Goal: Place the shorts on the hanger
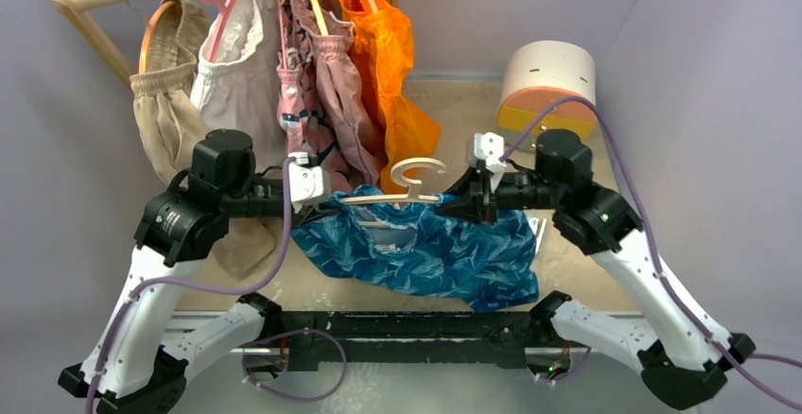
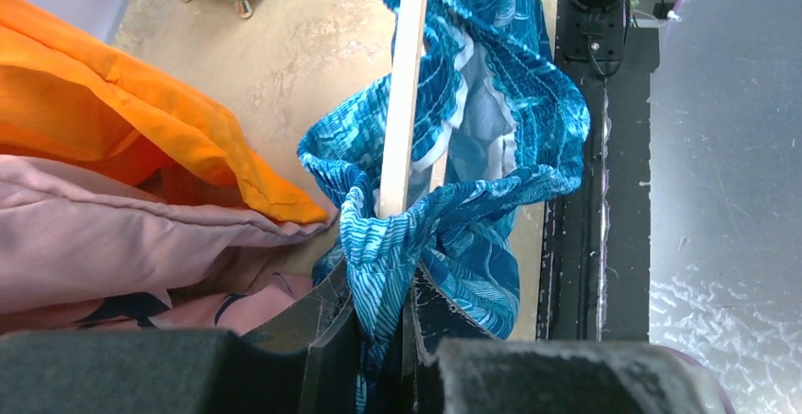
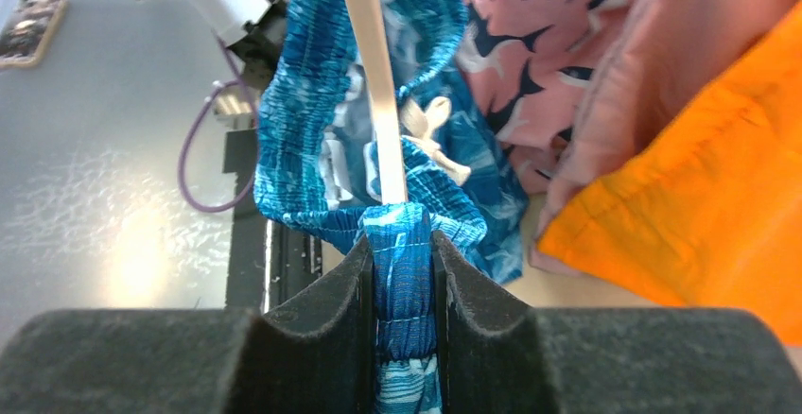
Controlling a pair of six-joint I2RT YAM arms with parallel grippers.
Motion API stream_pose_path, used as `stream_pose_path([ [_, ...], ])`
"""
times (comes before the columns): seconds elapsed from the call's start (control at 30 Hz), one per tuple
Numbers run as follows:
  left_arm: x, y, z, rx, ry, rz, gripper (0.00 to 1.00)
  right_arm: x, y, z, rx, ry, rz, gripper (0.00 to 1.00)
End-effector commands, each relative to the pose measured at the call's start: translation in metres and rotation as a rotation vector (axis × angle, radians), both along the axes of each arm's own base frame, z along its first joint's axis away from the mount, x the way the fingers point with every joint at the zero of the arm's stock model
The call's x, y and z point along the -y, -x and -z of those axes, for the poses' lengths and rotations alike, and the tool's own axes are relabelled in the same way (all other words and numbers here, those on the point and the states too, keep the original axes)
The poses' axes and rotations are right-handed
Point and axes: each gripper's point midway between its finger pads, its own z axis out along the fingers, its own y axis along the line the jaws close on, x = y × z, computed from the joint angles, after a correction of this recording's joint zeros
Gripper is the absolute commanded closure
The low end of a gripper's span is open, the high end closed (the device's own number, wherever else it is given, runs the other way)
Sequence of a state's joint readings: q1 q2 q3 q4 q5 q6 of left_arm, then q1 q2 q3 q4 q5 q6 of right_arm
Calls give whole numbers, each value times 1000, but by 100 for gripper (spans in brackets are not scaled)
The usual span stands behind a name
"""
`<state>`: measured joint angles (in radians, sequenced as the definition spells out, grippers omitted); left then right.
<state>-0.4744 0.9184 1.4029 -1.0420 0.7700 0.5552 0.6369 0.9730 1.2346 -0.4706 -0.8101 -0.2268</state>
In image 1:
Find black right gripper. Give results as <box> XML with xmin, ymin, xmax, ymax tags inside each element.
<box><xmin>436</xmin><ymin>164</ymin><xmax>566</xmax><ymax>228</ymax></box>

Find blue leaf-print shorts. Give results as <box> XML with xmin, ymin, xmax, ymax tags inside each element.
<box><xmin>291</xmin><ymin>192</ymin><xmax>540</xmax><ymax>313</ymax></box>

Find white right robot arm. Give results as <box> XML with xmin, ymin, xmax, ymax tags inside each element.
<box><xmin>437</xmin><ymin>129</ymin><xmax>756</xmax><ymax>410</ymax></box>

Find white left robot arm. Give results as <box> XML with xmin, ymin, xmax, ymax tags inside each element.
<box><xmin>58</xmin><ymin>129</ymin><xmax>330</xmax><ymax>413</ymax></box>

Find pink navy patterned shorts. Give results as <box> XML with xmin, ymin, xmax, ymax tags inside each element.
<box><xmin>276</xmin><ymin>0</ymin><xmax>352</xmax><ymax>192</ymax></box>

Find white shorts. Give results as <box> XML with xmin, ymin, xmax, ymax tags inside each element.
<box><xmin>190</xmin><ymin>0</ymin><xmax>287</xmax><ymax>171</ymax></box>

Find dusty pink shorts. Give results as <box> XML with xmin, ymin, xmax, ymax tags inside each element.
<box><xmin>293</xmin><ymin>0</ymin><xmax>387</xmax><ymax>186</ymax></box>

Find beige shorts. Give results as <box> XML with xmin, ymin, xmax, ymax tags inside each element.
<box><xmin>130</xmin><ymin>0</ymin><xmax>281</xmax><ymax>281</ymax></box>

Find orange hanger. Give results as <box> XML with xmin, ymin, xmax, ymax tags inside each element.
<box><xmin>138</xmin><ymin>0</ymin><xmax>179</xmax><ymax>74</ymax></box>

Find orange shorts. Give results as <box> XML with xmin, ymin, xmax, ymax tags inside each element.
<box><xmin>338</xmin><ymin>0</ymin><xmax>441</xmax><ymax>194</ymax></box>

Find thin pink hanger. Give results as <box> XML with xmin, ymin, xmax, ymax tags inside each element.
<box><xmin>275</xmin><ymin>0</ymin><xmax>288</xmax><ymax>69</ymax></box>

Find light blue stapler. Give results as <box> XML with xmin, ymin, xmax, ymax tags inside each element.
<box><xmin>528</xmin><ymin>215</ymin><xmax>548</xmax><ymax>255</ymax></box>

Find round pastel drawer box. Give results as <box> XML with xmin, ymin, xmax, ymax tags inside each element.
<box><xmin>496</xmin><ymin>41</ymin><xmax>597</xmax><ymax>132</ymax></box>

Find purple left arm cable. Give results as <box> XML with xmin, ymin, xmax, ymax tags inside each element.
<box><xmin>84</xmin><ymin>157</ymin><xmax>296</xmax><ymax>414</ymax></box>

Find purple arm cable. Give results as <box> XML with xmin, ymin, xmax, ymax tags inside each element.
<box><xmin>84</xmin><ymin>157</ymin><xmax>296</xmax><ymax>414</ymax></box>
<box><xmin>497</xmin><ymin>95</ymin><xmax>802</xmax><ymax>411</ymax></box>

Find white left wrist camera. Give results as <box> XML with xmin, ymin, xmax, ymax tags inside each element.
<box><xmin>283</xmin><ymin>151</ymin><xmax>331</xmax><ymax>213</ymax></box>

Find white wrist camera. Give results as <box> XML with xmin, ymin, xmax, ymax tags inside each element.
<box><xmin>283</xmin><ymin>151</ymin><xmax>331</xmax><ymax>213</ymax></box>
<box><xmin>467</xmin><ymin>132</ymin><xmax>507</xmax><ymax>192</ymax></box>

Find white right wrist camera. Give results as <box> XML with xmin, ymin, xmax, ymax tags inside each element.
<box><xmin>467</xmin><ymin>132</ymin><xmax>507</xmax><ymax>192</ymax></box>

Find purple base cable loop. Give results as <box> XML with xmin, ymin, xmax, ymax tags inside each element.
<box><xmin>240</xmin><ymin>328</ymin><xmax>349</xmax><ymax>405</ymax></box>

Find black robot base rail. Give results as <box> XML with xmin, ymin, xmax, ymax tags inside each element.
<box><xmin>220</xmin><ymin>292</ymin><xmax>593</xmax><ymax>373</ymax></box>

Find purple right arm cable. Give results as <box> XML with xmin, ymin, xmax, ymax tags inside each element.
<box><xmin>497</xmin><ymin>95</ymin><xmax>802</xmax><ymax>411</ymax></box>

